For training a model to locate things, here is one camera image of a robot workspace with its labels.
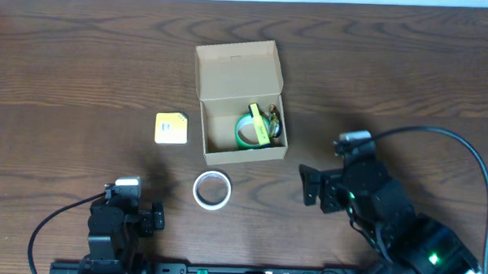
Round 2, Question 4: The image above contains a green tape roll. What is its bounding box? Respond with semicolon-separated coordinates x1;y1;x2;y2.
234;114;271;150

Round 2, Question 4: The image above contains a yellow sticky note pad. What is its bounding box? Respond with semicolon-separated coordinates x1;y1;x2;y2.
155;112;188;145

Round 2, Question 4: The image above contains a white tape roll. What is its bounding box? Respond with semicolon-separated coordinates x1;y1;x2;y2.
193;170;233;211

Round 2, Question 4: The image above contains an open cardboard box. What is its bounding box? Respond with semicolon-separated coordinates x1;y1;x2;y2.
194;41;289;165

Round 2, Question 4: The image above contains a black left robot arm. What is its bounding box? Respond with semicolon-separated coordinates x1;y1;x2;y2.
78;185;165;274

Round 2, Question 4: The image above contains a yellow highlighter marker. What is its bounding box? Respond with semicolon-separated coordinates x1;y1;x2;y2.
248;103;271;147

